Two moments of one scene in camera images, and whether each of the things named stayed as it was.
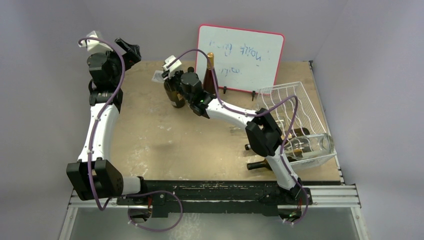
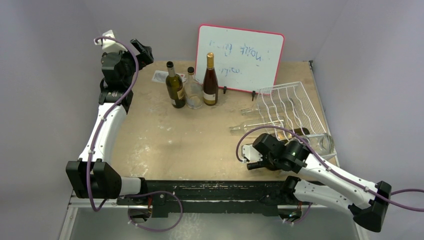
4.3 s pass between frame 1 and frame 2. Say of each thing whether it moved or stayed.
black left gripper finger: moved
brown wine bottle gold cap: stayed
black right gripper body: moved
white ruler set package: stayed
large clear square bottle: stayed
